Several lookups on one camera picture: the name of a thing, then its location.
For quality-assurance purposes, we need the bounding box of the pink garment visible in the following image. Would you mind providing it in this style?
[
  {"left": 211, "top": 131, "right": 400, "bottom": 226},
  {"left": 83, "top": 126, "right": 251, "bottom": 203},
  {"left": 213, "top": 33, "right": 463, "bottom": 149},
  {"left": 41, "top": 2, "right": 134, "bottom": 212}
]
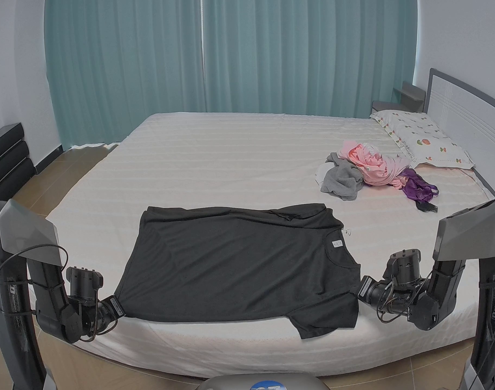
[{"left": 339, "top": 141, "right": 409, "bottom": 190}]

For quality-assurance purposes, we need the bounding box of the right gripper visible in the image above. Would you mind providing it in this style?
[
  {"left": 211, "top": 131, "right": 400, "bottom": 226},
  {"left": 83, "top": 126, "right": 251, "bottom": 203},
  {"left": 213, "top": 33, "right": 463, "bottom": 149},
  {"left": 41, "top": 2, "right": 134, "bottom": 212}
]
[{"left": 357, "top": 275, "right": 385, "bottom": 305}]

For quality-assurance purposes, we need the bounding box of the black T-shirt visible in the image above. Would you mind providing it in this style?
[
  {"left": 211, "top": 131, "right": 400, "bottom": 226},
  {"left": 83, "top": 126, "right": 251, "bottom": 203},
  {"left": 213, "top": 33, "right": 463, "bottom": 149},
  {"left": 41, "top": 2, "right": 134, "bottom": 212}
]
[{"left": 114, "top": 203, "right": 362, "bottom": 340}]

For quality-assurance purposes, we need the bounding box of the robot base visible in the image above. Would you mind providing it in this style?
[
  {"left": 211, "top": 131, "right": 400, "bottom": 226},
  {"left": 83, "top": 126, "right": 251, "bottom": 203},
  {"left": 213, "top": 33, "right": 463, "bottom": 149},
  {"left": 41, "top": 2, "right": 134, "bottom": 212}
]
[{"left": 196, "top": 374, "right": 327, "bottom": 390}]

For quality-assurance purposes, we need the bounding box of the bed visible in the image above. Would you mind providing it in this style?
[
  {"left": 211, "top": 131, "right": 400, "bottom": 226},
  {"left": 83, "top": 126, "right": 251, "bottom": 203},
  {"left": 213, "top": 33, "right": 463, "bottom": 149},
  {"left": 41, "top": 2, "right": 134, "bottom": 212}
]
[{"left": 10, "top": 68, "right": 495, "bottom": 381}]

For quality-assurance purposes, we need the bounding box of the white garment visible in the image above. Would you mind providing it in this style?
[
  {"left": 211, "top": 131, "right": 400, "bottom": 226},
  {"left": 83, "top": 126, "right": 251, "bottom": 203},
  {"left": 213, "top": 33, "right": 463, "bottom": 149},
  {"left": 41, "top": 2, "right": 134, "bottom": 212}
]
[{"left": 316, "top": 163, "right": 333, "bottom": 187}]

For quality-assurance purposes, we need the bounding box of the white printed pillow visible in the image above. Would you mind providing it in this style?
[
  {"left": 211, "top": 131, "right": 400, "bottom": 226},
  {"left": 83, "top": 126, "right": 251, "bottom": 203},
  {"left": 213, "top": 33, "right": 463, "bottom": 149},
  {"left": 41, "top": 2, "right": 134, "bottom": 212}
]
[{"left": 370, "top": 109, "right": 475, "bottom": 170}]

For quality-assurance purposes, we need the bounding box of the grey bedside table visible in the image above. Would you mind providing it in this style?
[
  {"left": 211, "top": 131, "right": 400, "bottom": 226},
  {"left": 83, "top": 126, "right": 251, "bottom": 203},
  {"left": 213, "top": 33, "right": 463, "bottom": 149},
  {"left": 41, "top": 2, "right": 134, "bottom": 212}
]
[{"left": 371, "top": 81, "right": 427, "bottom": 115}]

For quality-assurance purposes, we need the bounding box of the blue-green curtain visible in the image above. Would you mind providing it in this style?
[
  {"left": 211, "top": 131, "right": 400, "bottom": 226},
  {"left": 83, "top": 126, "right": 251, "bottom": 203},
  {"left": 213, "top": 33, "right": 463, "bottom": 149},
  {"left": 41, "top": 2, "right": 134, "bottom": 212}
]
[
  {"left": 201, "top": 0, "right": 419, "bottom": 118},
  {"left": 44, "top": 0, "right": 207, "bottom": 150}
]

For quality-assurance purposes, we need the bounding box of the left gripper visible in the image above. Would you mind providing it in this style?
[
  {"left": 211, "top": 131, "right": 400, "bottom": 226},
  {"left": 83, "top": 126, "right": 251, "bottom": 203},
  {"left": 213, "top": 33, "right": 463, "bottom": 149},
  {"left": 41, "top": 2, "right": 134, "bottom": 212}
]
[{"left": 96, "top": 295, "right": 124, "bottom": 326}]

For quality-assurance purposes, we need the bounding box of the purple garment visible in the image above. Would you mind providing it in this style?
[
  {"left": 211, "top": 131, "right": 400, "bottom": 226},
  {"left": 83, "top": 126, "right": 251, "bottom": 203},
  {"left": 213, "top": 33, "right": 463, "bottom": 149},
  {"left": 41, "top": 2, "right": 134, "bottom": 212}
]
[{"left": 402, "top": 168, "right": 440, "bottom": 202}]

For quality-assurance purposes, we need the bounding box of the black chest of drawers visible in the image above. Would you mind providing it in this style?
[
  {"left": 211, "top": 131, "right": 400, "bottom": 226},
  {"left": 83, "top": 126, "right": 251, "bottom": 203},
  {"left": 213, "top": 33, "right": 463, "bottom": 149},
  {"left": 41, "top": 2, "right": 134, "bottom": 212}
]
[{"left": 0, "top": 122, "right": 39, "bottom": 200}]

